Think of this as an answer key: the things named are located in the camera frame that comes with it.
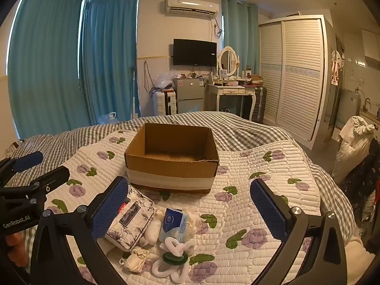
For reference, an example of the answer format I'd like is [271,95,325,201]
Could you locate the white suitcase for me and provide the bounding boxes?
[152,90,176,116]

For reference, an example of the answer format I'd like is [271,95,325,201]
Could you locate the white dressing table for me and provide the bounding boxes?
[207,83,256,121]

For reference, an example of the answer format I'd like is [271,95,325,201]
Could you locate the clear plastic bag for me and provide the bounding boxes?
[157,71,176,90]

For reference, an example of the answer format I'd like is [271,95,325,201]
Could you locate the floral quilted blanket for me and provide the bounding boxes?
[38,129,354,285]

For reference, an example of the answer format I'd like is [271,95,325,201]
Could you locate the white louvered wardrobe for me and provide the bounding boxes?
[258,15,333,150]

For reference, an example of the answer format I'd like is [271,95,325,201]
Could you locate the person's left hand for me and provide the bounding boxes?
[0,232,30,262]

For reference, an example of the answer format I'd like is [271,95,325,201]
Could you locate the dark suitcase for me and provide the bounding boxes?
[242,87,267,124]

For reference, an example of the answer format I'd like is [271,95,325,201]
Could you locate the brown cardboard box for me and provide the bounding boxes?
[124,123,220,195]

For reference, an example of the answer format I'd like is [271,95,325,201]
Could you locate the floral tissue pack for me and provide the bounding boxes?
[106,184,157,251]

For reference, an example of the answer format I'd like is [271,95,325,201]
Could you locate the hanging pink clothes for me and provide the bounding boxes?
[331,50,343,86]

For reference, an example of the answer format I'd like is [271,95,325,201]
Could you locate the white clothes pile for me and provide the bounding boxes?
[331,115,376,185]

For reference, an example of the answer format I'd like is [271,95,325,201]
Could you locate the blue tissue packet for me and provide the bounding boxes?
[160,208,190,241]

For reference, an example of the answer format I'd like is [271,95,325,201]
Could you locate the wide teal curtain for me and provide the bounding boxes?
[7,0,84,138]

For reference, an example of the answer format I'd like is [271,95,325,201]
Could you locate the white air conditioner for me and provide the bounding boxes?
[165,0,219,17]

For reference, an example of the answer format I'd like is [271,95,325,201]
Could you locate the cream fluffy cloth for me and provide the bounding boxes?
[178,211,202,244]

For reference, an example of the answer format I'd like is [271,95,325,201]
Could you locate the silver mini fridge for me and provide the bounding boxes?
[173,78,207,115]

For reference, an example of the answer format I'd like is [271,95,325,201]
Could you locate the narrow teal curtain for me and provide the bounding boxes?
[222,0,261,75]

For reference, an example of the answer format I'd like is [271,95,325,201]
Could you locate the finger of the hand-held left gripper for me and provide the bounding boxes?
[0,166,71,205]
[0,151,44,186]

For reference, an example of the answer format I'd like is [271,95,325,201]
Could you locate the small beige sock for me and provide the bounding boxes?
[119,248,152,274]

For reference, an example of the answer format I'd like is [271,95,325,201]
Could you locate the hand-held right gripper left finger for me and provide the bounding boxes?
[30,176,129,285]

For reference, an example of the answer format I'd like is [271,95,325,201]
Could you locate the plastic water jug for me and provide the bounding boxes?
[98,112,120,125]

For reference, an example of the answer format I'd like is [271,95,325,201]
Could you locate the cream socks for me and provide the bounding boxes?
[151,237,190,284]

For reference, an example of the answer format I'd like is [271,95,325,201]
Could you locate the grey washing machine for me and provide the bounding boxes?
[337,90,361,125]

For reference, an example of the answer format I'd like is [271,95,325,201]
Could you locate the oval vanity mirror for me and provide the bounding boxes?
[218,46,239,76]

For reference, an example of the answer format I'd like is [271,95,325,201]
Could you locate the black wall television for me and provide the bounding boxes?
[173,38,217,67]

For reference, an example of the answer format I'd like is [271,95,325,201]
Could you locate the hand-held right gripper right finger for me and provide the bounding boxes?
[249,179,348,285]

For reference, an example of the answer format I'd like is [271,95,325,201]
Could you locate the white wall cabinet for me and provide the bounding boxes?
[361,30,380,69]

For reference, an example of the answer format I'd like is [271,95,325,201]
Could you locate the hanging dark cable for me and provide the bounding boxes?
[143,61,153,94]

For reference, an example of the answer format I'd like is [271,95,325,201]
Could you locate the white fluffy sock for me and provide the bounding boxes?
[139,218,162,245]

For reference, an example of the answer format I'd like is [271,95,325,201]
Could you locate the dark floral garment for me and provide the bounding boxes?
[341,139,380,244]

